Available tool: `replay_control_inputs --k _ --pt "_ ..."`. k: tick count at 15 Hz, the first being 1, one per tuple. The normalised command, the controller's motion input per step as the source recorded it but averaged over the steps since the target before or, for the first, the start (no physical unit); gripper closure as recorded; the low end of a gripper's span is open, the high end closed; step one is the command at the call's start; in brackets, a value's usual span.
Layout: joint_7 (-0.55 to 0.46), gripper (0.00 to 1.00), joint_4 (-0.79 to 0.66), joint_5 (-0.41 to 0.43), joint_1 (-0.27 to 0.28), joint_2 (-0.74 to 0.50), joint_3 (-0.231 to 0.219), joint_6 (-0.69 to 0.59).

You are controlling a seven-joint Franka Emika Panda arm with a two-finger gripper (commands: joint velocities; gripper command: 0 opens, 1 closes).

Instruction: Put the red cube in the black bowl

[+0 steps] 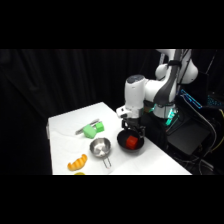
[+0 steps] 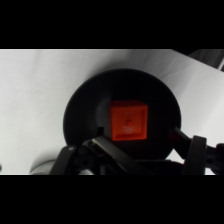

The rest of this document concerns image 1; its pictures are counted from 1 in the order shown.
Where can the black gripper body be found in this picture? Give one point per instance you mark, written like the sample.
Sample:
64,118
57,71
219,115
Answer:
132,122

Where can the white tablecloth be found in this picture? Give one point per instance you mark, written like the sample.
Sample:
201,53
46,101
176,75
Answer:
66,133

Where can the screen with blue lines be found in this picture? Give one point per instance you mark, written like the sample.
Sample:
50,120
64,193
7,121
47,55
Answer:
190,98

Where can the small green cube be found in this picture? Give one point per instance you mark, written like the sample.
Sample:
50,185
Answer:
100,126

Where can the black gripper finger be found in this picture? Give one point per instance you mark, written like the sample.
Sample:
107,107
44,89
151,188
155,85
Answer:
124,130
142,133

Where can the green cup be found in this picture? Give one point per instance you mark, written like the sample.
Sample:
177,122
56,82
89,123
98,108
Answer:
89,131

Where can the toy croissant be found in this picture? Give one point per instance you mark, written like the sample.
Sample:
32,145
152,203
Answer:
77,163

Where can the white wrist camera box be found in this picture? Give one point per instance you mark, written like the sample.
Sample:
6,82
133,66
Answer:
121,112

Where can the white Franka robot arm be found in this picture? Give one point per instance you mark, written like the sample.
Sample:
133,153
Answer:
156,90

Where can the black curtain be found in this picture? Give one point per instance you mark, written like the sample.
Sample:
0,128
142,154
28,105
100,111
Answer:
40,83

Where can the black bowl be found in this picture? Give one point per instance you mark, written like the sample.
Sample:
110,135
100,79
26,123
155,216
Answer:
121,145

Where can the metal tongs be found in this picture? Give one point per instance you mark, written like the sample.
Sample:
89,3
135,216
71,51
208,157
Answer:
87,124

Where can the red cube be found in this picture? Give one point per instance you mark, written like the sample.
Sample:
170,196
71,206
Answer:
131,142

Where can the black robot stand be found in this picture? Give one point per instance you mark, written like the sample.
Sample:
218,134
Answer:
190,133

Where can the small yellow toy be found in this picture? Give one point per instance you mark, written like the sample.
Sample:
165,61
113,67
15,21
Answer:
79,173

